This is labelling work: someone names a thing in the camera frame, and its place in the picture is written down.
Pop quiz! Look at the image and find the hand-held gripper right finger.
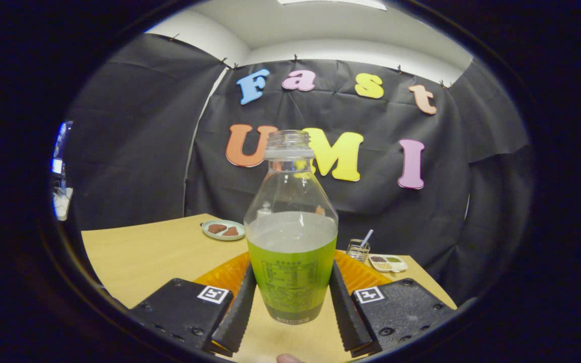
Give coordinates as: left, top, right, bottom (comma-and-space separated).
328, 251, 456, 357

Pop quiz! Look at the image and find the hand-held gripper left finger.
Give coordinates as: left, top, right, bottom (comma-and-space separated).
129, 251, 257, 356

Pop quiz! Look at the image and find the clear juice bottle green label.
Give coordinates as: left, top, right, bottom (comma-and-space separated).
244, 130, 339, 325

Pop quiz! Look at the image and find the white divided snack tray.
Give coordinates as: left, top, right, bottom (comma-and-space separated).
369, 254, 409, 273

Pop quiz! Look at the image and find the pale green plate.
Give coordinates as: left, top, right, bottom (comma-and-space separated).
202, 220, 246, 241

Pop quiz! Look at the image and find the wooden table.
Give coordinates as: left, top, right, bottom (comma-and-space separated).
81, 213, 457, 363

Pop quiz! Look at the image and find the white object beside monitor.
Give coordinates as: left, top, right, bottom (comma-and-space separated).
52, 188, 73, 221

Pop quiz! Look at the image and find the lit monitor screen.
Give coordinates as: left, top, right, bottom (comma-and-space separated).
51, 121, 73, 174

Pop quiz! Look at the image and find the ceiling light panel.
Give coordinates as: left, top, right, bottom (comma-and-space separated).
278, 0, 387, 11

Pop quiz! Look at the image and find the clear glass in wire holder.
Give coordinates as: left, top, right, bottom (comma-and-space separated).
346, 239, 371, 263

